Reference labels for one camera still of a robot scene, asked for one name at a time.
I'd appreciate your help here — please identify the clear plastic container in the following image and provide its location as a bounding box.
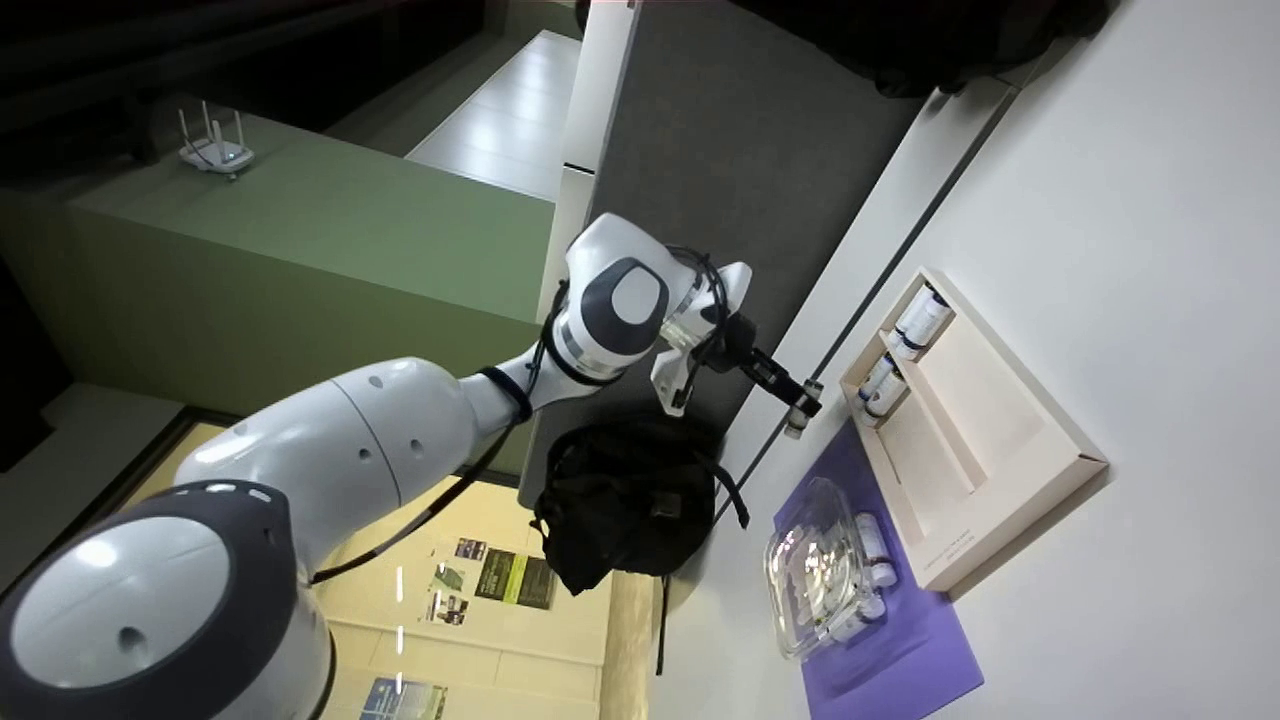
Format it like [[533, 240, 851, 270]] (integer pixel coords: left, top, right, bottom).
[[763, 472, 882, 664]]

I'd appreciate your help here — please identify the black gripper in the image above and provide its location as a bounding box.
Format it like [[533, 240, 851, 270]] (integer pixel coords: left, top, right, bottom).
[[696, 306, 828, 423]]

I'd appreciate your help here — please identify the grey desk partition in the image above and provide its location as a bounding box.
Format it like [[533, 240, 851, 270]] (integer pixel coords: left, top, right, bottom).
[[515, 0, 932, 510]]

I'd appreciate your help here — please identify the wooden compartment tray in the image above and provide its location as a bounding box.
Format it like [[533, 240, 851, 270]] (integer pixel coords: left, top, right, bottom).
[[836, 264, 1115, 605]]

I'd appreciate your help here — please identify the white wifi router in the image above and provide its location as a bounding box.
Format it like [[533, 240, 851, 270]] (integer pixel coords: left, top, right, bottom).
[[172, 98, 258, 183]]

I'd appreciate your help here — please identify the purple mat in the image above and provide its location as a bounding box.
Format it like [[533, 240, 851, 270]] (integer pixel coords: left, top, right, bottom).
[[766, 420, 987, 720]]

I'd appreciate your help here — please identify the dark printed poster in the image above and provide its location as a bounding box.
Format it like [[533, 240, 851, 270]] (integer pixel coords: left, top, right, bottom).
[[472, 544, 519, 606], [515, 555, 561, 614]]

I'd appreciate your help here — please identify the black backpack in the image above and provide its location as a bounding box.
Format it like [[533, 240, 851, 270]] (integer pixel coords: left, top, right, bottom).
[[528, 408, 751, 600]]

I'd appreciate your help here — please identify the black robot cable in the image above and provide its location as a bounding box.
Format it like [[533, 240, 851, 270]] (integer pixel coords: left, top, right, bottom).
[[306, 278, 575, 592]]

